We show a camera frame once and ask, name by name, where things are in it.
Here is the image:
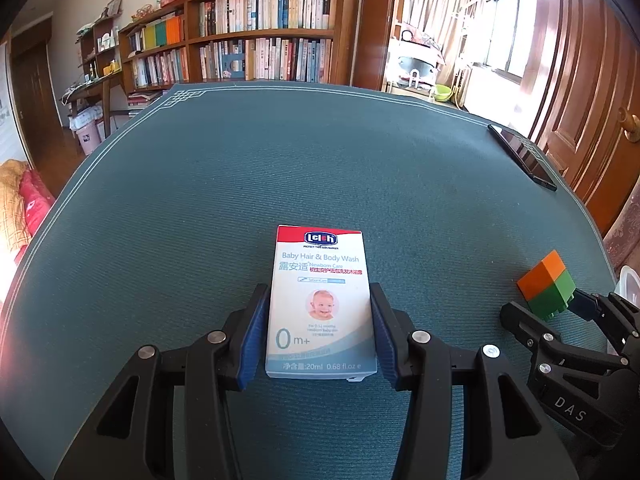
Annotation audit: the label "window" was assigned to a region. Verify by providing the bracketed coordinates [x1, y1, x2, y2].
[482, 0, 538, 81]

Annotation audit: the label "red yellow blanket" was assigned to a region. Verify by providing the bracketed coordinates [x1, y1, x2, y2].
[0, 160, 56, 266]

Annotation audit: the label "tall wooden bookcase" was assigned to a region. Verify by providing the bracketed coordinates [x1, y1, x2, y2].
[185, 0, 358, 86]

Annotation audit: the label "rows of colourful books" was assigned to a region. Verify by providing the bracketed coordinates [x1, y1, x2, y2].
[129, 15, 188, 88]

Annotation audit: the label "brown panelled wooden door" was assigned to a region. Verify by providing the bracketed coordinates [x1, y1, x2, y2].
[530, 0, 640, 233]

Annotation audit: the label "wooden side desk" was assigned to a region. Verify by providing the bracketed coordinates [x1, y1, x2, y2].
[62, 72, 126, 138]

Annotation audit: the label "white potty chair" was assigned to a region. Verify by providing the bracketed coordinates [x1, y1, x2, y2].
[387, 22, 446, 96]

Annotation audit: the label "rows of upright books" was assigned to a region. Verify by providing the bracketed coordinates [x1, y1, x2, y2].
[199, 0, 333, 83]

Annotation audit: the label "black smartphone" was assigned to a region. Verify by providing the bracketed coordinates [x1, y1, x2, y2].
[487, 124, 558, 192]

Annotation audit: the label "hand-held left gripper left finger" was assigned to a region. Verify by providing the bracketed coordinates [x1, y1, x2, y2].
[52, 282, 271, 480]

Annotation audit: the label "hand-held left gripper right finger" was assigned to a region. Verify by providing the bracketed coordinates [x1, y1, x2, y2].
[369, 282, 581, 480]

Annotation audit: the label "dark wooden door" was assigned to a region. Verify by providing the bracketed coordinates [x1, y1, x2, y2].
[10, 17, 56, 166]

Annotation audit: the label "white baby wash box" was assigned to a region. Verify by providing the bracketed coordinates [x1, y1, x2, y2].
[265, 225, 378, 381]

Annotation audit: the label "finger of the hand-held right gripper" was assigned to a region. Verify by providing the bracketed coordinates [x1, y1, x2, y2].
[499, 301, 561, 361]
[570, 287, 640, 361]

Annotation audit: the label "low wooden bookcase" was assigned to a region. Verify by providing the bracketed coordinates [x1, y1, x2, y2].
[120, 0, 190, 93]

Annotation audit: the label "purple patterned curtain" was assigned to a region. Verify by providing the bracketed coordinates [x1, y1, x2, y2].
[602, 195, 640, 271]

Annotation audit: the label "white drying rack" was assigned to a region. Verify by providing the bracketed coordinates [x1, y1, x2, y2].
[452, 0, 501, 111]

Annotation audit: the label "teal cloth covered desktop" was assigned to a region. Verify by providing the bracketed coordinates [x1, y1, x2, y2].
[0, 82, 618, 480]

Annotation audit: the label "stack of books on floor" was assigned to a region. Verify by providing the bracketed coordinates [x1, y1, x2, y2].
[127, 90, 166, 111]

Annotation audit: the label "brass door knob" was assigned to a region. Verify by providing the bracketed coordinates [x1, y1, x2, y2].
[619, 107, 640, 142]

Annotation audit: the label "orange green toy block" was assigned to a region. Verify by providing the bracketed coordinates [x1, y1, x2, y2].
[516, 250, 576, 321]

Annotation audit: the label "small wooden shelf unit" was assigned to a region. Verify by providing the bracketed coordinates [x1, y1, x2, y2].
[77, 15, 123, 81]

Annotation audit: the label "pink waste bin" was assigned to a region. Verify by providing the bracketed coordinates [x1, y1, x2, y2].
[75, 122, 103, 156]

